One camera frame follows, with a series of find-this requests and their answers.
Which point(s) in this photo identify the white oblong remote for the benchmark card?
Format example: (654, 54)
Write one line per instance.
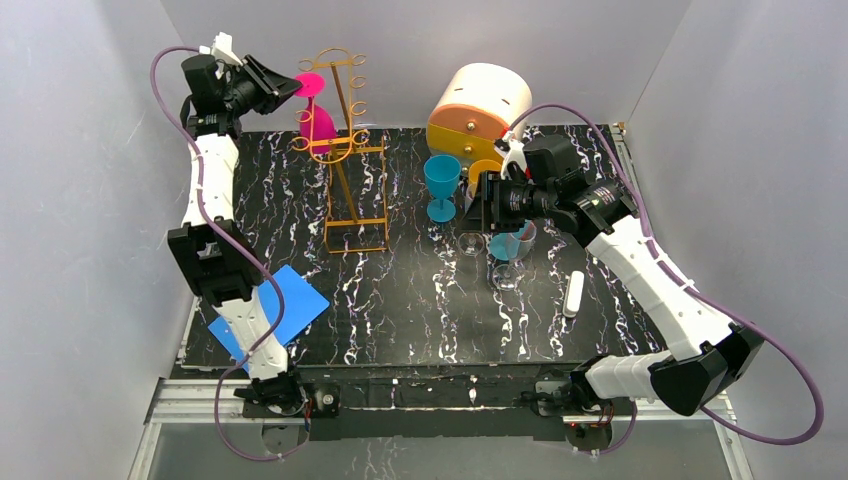
(573, 294)

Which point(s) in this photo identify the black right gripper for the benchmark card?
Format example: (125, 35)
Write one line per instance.
(491, 201)

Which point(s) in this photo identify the clear wine glass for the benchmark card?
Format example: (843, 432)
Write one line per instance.
(471, 243)
(506, 275)

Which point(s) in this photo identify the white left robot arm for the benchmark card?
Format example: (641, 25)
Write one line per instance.
(213, 254)

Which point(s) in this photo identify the blue flat card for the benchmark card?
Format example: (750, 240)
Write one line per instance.
(303, 305)

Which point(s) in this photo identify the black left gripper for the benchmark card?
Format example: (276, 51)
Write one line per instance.
(258, 86)

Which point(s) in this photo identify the yellow plastic wine glass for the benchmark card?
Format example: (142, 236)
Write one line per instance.
(476, 170)

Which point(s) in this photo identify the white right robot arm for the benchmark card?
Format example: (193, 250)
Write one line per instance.
(705, 350)

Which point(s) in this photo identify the teal wine glass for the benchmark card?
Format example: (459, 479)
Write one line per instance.
(505, 246)
(442, 173)

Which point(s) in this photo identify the gold wire glass rack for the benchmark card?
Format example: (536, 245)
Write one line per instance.
(357, 217)

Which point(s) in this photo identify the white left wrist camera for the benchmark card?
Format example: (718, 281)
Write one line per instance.
(221, 49)

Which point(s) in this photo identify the round pastel drawer cabinet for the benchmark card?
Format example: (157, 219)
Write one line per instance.
(480, 102)

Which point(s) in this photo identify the magenta plastic wine glass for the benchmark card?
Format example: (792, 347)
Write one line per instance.
(315, 123)

